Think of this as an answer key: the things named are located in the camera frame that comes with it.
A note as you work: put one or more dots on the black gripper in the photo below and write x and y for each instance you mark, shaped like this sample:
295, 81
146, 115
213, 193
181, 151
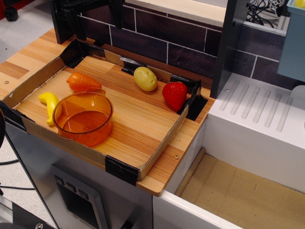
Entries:
71, 7

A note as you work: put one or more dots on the yellow-green toy potato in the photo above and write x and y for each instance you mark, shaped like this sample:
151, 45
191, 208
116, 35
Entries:
145, 79

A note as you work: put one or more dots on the orange transparent plastic pot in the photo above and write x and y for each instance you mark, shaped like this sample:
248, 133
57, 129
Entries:
86, 118

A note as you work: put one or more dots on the cardboard fence with black tape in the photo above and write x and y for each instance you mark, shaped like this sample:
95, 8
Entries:
148, 138

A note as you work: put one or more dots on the orange toy carrot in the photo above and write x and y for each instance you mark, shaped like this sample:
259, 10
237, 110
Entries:
79, 82

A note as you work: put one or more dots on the black caster wheel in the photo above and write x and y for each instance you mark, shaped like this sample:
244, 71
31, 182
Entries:
11, 13

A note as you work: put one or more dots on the yellow toy banana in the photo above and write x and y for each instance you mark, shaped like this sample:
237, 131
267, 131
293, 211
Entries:
53, 109

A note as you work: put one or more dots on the red toy strawberry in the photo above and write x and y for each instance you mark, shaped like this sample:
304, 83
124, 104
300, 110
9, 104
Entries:
175, 94

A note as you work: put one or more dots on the silver toy oven front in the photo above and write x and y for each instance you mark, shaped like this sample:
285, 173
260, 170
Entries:
77, 194

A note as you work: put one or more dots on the white toy sink unit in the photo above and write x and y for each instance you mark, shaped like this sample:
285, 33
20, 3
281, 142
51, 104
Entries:
246, 168

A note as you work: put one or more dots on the dark left back post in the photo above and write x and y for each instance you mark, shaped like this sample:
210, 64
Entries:
62, 29

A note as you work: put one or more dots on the dark grey vertical post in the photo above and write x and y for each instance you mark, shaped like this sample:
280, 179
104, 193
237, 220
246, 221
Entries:
235, 17

